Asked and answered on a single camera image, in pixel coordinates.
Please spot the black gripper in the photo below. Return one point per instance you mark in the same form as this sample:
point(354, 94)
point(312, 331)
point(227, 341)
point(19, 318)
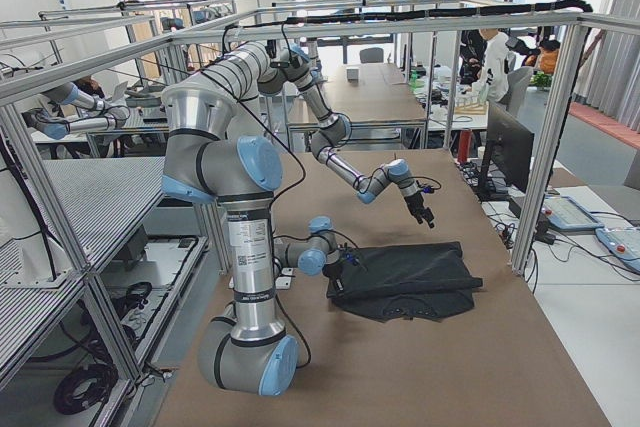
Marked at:
point(332, 275)
point(414, 204)

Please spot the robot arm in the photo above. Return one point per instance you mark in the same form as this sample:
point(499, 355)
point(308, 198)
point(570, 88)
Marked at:
point(325, 137)
point(247, 347)

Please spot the black printed t-shirt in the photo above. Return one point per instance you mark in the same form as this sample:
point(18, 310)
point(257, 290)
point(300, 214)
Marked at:
point(427, 281)

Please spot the standing person white jacket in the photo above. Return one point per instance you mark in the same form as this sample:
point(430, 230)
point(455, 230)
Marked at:
point(484, 60)

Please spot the blue teach pendant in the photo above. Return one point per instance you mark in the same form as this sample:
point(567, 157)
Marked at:
point(566, 215)

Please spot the black Huawei monitor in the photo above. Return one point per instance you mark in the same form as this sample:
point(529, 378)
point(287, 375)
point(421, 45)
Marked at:
point(507, 157)

